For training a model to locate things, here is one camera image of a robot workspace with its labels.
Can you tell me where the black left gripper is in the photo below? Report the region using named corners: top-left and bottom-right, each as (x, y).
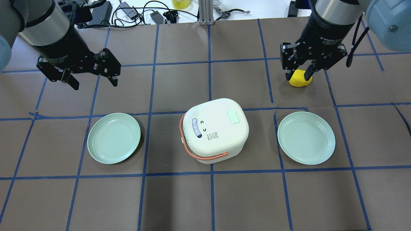
top-left (32, 30), bottom-right (121, 90)

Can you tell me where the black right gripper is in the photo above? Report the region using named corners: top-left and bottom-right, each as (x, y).
top-left (280, 16), bottom-right (348, 81)

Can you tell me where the white rice cooker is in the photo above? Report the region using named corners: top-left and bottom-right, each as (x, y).
top-left (179, 98), bottom-right (249, 164)

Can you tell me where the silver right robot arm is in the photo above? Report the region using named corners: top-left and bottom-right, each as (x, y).
top-left (279, 0), bottom-right (411, 81)

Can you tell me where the yellow lemon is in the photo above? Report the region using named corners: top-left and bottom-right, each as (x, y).
top-left (289, 70), bottom-right (313, 87)

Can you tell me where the green plate left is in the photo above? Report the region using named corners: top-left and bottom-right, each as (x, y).
top-left (87, 113), bottom-right (141, 164)

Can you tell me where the green plate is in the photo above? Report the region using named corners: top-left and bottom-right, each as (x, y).
top-left (87, 113), bottom-right (141, 164)
top-left (277, 111), bottom-right (336, 165)

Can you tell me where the black laptop power adapter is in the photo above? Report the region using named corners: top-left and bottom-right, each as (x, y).
top-left (119, 1), bottom-right (138, 20)

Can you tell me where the green plate right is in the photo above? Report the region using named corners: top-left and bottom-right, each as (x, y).
top-left (277, 111), bottom-right (336, 165)

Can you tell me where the yellow tape roll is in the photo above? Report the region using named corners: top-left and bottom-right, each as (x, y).
top-left (171, 0), bottom-right (191, 10)

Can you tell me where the aluminium frame post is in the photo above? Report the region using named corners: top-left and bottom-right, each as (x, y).
top-left (198, 0), bottom-right (214, 25)

